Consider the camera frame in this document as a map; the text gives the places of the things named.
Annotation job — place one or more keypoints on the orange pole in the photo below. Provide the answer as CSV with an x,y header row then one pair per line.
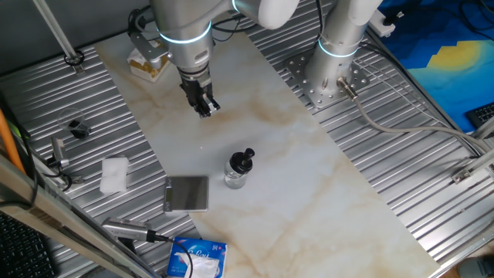
x,y
5,139

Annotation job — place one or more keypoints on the gold tissue pack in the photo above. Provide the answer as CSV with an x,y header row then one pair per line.
x,y
144,69

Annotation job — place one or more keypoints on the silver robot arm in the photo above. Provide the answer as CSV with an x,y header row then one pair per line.
x,y
185,23

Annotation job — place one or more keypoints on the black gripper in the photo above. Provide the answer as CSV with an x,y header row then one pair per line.
x,y
196,83

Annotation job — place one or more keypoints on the small silver camera on stand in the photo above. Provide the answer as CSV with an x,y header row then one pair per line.
x,y
59,152

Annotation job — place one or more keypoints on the white foam sponge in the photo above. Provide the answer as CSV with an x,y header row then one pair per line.
x,y
114,175

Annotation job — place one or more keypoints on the black keyboard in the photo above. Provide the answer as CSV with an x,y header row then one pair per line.
x,y
482,114
23,251

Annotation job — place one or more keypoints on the silver digital pocket scale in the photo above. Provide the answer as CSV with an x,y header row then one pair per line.
x,y
187,193

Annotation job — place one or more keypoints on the grey shoe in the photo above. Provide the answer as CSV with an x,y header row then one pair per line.
x,y
478,268

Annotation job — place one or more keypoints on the aluminium profile with bracket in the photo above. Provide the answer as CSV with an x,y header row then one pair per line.
x,y
474,164

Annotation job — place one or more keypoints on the aluminium pole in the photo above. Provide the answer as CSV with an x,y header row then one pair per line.
x,y
55,29

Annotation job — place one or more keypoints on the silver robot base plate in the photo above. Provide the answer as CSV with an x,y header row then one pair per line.
x,y
320,94

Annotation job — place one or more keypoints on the clear glass jar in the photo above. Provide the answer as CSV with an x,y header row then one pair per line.
x,y
234,179

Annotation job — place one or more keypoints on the silver grilled camera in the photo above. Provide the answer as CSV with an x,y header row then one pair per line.
x,y
123,228

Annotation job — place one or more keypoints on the black knobbed jar lid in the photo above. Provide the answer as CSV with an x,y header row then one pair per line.
x,y
241,162

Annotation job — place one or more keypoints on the clear plastic cup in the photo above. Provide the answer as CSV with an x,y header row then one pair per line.
x,y
75,125

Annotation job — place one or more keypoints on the blue and yellow mat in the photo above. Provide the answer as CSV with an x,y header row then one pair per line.
x,y
444,58

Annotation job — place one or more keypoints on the white power strip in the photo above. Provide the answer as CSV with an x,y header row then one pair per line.
x,y
380,24

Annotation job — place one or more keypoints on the aluminium frame beam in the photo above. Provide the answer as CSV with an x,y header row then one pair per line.
x,y
58,220

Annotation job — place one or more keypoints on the blue tissue pack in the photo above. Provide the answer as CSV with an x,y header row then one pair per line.
x,y
181,256

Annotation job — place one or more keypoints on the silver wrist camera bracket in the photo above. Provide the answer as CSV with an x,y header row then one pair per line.
x,y
148,48

